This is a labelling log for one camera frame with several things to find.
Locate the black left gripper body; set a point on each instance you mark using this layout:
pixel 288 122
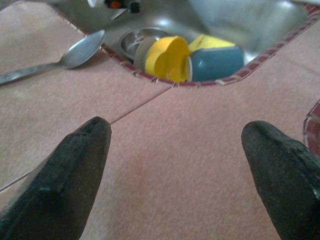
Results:
pixel 135 7

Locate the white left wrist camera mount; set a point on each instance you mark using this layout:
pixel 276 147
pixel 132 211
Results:
pixel 96 2

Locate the yellow plastic bowl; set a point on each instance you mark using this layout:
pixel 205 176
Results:
pixel 170 60

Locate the steel sink basin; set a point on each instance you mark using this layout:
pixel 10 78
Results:
pixel 225 20

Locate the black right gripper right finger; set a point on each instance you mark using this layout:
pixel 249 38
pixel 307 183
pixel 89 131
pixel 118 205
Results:
pixel 287 187

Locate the beige small bowl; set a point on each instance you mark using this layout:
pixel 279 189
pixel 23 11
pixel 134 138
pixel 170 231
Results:
pixel 141 55

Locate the bright yellow sponge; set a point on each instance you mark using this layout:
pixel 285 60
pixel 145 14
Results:
pixel 210 42

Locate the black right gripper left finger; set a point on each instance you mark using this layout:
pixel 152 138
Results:
pixel 62 187

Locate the round steel bowl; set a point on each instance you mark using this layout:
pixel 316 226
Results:
pixel 130 42

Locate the blue ceramic mug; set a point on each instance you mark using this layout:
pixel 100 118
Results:
pixel 217 63

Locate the steel spoon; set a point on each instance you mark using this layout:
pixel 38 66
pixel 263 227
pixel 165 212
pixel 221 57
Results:
pixel 82 50

